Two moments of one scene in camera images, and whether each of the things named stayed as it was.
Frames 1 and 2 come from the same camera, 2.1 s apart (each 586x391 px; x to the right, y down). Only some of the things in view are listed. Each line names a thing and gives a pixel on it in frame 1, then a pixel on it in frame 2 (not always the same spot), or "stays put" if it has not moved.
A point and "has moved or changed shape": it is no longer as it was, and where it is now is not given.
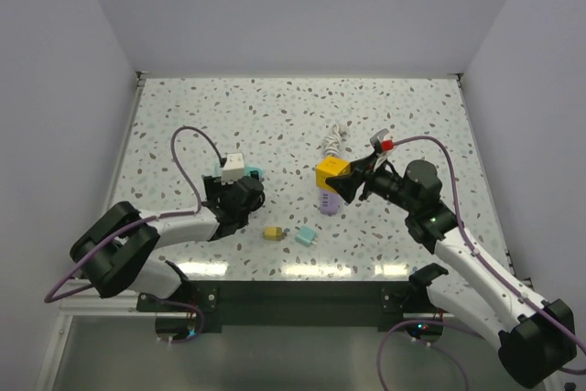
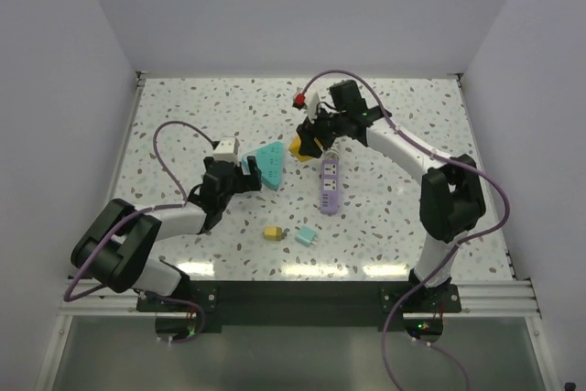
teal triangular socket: (257, 168) has moved or changed shape
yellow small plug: (274, 233) stays put
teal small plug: (305, 235) stays put
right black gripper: (347, 185) -> (309, 131)
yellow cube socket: (330, 167) -> (294, 148)
